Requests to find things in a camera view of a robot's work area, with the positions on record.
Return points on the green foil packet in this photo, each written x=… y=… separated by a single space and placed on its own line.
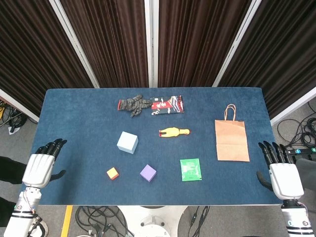
x=190 y=169

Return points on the dark brown curtain panel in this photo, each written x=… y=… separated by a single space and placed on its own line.
x=284 y=49
x=197 y=42
x=29 y=49
x=111 y=42

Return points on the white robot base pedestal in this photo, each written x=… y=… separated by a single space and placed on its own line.
x=153 y=219

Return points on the dark printed snack packet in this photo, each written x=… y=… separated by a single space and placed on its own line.
x=170 y=105

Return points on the grey striped knit glove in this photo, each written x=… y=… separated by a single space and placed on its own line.
x=130 y=105

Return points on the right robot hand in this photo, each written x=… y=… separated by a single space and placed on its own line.
x=286 y=180

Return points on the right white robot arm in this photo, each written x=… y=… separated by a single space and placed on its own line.
x=296 y=219

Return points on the brown paper bag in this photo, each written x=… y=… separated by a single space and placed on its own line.
x=232 y=143

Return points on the white black sneaker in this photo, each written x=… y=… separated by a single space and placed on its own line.
x=40 y=228

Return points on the blue felt table cover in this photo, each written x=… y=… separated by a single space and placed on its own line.
x=86 y=118

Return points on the white frame post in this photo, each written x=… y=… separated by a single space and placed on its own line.
x=151 y=42
x=237 y=42
x=74 y=42

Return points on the large light blue cube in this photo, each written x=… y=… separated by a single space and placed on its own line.
x=127 y=142

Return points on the black power strip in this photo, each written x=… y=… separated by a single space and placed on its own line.
x=302 y=150

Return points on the purple cube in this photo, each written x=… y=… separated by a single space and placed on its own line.
x=148 y=171

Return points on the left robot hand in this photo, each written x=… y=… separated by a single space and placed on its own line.
x=39 y=168

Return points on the small orange yellow cube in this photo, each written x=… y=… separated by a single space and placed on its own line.
x=112 y=172

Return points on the yellow rubber chicken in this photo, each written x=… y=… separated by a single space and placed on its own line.
x=170 y=132

